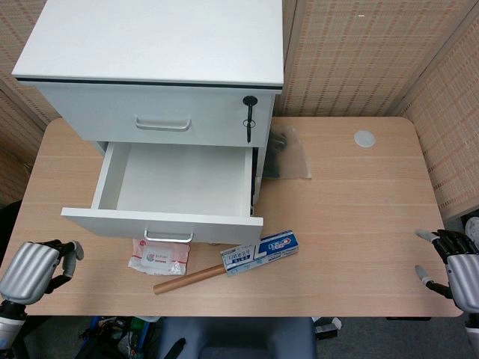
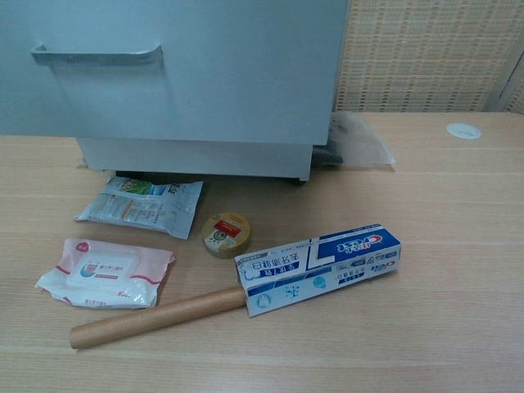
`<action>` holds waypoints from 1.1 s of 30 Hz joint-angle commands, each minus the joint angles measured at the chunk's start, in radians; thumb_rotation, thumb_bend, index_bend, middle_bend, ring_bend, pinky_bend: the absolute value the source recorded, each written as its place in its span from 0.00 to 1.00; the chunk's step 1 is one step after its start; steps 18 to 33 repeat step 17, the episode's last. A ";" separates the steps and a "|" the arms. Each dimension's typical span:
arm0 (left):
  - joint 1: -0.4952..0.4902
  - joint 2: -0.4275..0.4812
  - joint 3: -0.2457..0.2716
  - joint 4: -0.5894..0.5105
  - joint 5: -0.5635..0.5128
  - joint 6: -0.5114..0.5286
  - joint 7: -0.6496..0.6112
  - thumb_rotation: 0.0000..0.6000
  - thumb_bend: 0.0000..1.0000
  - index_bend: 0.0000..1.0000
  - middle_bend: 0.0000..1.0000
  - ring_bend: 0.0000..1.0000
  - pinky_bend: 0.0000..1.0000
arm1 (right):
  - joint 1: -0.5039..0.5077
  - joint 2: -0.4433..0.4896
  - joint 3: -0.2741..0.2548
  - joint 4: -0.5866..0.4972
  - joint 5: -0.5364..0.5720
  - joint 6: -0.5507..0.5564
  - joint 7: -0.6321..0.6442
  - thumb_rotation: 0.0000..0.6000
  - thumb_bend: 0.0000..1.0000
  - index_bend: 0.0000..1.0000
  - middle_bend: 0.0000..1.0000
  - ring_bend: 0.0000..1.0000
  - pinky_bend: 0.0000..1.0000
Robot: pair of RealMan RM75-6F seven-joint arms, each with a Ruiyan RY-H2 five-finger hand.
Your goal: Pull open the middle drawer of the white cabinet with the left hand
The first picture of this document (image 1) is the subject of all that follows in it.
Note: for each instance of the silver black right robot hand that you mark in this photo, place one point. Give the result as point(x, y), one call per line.
point(464, 273)

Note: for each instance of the clear plastic bag black parts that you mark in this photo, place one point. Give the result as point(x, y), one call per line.
point(295, 161)

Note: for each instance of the blue chair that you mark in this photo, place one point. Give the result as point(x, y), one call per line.
point(239, 336)

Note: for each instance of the blue white toothpaste box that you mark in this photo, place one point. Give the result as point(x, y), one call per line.
point(262, 250)

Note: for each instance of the pink white wipes pack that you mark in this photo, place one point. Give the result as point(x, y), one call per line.
point(161, 258)

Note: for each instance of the woven bamboo folding screen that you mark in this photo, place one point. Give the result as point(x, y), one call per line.
point(355, 56)

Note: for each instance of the white drawer with key lock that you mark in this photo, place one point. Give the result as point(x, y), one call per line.
point(112, 112)

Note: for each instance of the brown cardboard tube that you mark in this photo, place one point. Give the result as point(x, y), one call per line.
point(187, 279)

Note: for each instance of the white round table cap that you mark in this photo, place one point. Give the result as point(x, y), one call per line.
point(364, 138)

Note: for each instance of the white drawer cabinet body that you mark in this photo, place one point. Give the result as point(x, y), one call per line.
point(149, 37)

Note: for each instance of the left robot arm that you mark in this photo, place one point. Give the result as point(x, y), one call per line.
point(9, 321)

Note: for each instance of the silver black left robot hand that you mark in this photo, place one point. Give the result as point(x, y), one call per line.
point(26, 273)

